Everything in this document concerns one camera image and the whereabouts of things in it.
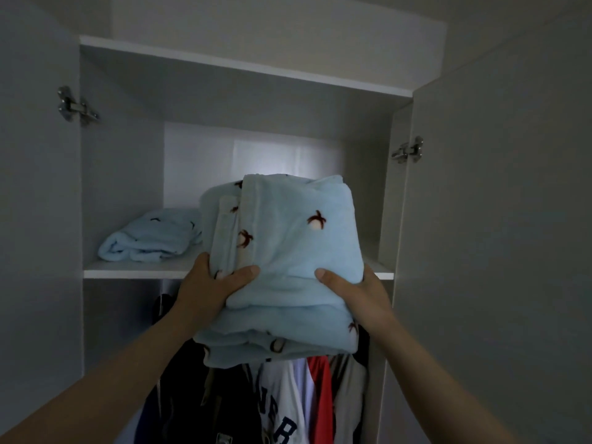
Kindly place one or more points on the small folded light blue fleece garment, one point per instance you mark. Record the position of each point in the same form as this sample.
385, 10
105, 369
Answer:
150, 235

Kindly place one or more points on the black hanging garment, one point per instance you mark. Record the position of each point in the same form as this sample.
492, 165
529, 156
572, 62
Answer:
208, 402

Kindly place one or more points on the white lettered hanging shirt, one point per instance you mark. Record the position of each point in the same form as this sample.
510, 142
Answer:
282, 402

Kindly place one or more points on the grey hanging garment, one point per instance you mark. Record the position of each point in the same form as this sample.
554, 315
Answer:
350, 397

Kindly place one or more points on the person's right hand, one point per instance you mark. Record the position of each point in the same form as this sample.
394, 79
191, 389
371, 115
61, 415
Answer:
365, 298

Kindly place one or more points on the light blue fleece blanket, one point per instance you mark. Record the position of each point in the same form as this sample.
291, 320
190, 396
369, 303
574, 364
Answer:
286, 268

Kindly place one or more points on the person's left hand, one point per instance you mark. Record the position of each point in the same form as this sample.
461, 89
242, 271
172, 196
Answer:
203, 295

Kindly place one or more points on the person's right thumb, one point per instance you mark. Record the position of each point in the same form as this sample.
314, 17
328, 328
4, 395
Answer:
335, 282

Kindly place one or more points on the metal door hinge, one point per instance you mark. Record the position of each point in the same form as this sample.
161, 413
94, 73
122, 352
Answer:
409, 151
74, 106

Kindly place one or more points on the white wardrobe door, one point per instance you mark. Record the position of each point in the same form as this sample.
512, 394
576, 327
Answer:
499, 235
39, 203

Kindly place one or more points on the person's left forearm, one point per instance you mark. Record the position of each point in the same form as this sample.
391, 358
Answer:
92, 388

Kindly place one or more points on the red hanging garment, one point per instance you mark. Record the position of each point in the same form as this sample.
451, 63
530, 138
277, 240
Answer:
320, 397

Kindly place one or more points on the person's left thumb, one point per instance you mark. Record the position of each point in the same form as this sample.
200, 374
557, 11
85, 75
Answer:
238, 279

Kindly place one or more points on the white wardrobe shelf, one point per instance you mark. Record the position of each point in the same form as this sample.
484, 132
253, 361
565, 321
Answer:
138, 269

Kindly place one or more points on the white wardrobe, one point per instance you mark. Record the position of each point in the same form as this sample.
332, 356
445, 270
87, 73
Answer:
259, 134

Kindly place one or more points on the person's right forearm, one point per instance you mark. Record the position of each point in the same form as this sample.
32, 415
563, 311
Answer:
439, 388

